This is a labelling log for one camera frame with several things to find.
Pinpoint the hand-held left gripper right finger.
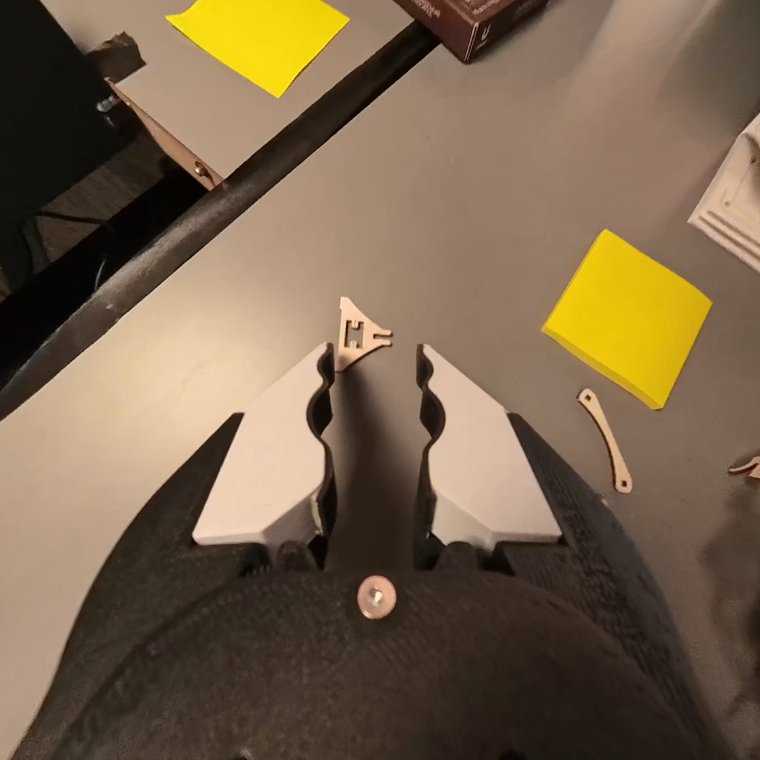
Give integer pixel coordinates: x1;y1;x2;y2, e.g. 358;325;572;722
414;343;564;551

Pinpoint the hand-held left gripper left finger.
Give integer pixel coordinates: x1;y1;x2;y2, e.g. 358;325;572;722
192;342;339;547

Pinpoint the triangular slotted wooden part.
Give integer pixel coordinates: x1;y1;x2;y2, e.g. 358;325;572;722
336;297;394;374

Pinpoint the dark red model kit box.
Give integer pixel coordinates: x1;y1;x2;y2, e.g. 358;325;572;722
395;0;550;64

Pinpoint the thin curved wooden strip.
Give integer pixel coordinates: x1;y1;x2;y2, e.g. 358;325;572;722
577;389;634;494

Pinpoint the yellow sticky note pad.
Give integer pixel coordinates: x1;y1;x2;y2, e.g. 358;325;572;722
541;228;713;410

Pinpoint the black foam edge guard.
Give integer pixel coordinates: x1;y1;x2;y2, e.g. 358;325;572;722
0;24;443;420

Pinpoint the white instruction booklet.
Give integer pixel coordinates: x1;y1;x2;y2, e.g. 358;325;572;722
688;113;760;272

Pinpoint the yellow paper sheet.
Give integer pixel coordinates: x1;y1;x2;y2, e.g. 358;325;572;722
165;0;350;99

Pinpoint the black tape piece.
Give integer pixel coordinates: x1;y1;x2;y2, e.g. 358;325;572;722
86;31;147;82

